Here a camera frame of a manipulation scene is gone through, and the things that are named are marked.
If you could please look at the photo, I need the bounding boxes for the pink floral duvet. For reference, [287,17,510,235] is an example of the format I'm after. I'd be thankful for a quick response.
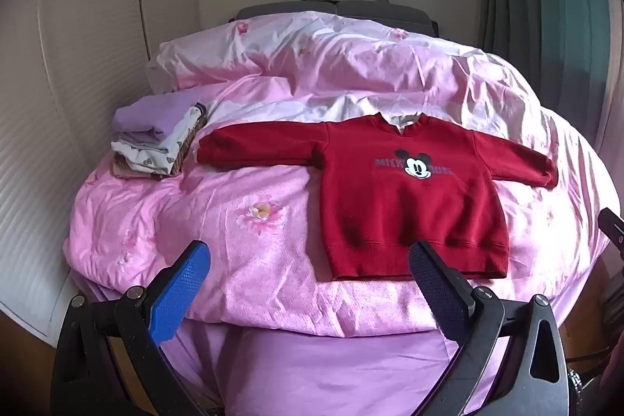
[63,11,615,339]

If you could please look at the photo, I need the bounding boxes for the red cartoon print sweatshirt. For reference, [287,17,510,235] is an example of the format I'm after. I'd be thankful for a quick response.
[196,113,559,283]

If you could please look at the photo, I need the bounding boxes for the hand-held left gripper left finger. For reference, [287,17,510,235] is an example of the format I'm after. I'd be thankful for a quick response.
[51,241,230,416]

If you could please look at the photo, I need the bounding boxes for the pink bed sheet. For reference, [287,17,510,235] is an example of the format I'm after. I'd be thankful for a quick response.
[158,316,493,416]

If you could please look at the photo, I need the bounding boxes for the brown patterned folded garment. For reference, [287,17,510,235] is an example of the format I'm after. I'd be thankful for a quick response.
[113,119,208,179]

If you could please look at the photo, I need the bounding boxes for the purple folded garment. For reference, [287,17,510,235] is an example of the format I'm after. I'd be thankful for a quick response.
[112,93,203,141]

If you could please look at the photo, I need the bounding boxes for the grey headboard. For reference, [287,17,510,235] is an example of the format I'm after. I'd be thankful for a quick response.
[229,1,440,37]

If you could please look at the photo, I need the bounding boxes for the white wardrobe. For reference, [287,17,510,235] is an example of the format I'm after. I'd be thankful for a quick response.
[0,0,200,339]

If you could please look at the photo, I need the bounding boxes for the teal curtain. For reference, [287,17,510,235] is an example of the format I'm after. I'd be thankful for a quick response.
[480,0,624,144]

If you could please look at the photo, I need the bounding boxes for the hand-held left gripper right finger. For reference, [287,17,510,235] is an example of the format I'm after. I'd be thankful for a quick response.
[408,241,571,416]

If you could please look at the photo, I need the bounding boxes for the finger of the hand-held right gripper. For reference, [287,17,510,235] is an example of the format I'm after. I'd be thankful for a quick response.
[599,207,624,253]

